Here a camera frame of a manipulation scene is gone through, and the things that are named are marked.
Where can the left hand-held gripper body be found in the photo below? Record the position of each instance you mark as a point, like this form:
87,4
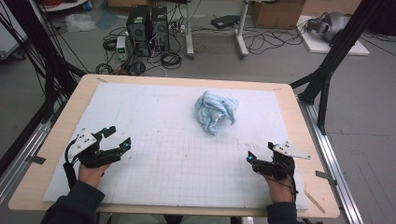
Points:
83,141

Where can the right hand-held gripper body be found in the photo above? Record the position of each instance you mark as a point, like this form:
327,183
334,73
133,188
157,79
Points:
281,169

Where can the light blue striped towel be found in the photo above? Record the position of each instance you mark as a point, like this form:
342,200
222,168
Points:
214,110

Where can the person's right hand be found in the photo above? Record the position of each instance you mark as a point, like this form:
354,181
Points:
280,189

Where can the person's left hand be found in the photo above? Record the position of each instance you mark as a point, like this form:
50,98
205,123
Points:
91,175

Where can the thin wooden stick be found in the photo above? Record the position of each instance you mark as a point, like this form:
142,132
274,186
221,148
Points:
315,202

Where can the white foam mat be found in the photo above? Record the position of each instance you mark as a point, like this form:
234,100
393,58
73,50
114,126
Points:
174,168

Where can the small white power supply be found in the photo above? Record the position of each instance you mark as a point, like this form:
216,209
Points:
121,48

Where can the large black computer tower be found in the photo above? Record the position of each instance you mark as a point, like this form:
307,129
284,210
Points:
138,31

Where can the white floor board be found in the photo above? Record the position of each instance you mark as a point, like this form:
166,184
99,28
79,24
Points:
317,46

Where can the clear plastic bag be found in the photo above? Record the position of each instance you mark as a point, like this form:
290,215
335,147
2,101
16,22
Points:
79,22

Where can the slim black computer tower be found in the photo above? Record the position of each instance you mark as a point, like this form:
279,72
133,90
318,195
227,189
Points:
160,28

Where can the white desk leg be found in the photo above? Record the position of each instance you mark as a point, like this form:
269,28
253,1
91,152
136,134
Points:
241,34
189,34

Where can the brown cardboard box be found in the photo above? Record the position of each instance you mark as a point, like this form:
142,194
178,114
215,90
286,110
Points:
277,14

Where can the flat black device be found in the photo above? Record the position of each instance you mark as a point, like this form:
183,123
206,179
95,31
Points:
224,21

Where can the grey headset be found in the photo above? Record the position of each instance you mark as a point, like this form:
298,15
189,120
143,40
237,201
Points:
333,25

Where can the aluminium rail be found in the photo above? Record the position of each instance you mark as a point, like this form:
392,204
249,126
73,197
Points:
28,152
336,168

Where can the black metal frame post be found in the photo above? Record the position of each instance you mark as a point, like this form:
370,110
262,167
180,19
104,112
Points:
46,56
336,49

